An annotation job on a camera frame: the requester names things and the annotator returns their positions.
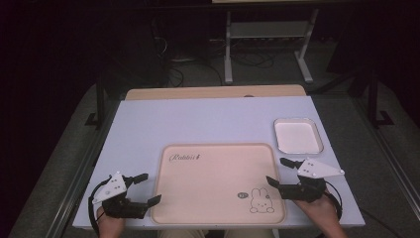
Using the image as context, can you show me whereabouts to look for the person's left hand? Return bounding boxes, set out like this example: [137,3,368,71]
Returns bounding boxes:
[96,205,127,238]

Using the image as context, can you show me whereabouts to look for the black floor cables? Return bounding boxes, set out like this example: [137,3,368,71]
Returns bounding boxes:
[166,51,276,87]

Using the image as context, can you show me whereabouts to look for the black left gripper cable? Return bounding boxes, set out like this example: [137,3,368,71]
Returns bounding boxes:
[87,176,114,238]

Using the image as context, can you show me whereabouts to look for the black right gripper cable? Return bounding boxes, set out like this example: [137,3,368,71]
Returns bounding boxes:
[323,179,344,222]

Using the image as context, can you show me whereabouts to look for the small white metal tray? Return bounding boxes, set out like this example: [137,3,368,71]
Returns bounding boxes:
[272,117,325,156]

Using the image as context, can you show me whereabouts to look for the beige tray with rabbit print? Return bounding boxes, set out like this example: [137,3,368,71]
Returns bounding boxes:
[150,142,287,226]

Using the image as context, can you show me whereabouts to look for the white metal stand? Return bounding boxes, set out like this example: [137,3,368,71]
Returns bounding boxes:
[223,8,320,85]

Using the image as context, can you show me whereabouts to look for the person's right hand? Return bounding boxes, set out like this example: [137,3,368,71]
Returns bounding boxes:
[292,188,339,231]

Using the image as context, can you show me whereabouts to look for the black metal stand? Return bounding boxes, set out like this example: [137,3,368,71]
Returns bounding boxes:
[84,74,107,131]
[366,70,395,129]

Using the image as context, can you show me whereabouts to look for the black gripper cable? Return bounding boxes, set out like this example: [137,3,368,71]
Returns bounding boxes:
[323,179,344,222]
[87,176,114,238]

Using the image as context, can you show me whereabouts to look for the wooden table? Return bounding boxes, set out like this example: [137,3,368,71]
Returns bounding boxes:
[124,83,308,101]

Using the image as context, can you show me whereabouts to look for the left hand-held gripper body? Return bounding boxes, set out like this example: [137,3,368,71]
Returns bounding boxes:
[91,171,151,220]

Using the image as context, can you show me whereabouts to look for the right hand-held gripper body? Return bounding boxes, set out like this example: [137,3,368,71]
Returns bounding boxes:
[277,158,346,203]

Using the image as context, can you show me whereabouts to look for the aluminium frame rail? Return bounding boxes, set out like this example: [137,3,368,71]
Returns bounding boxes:
[350,97,420,212]
[44,104,121,238]

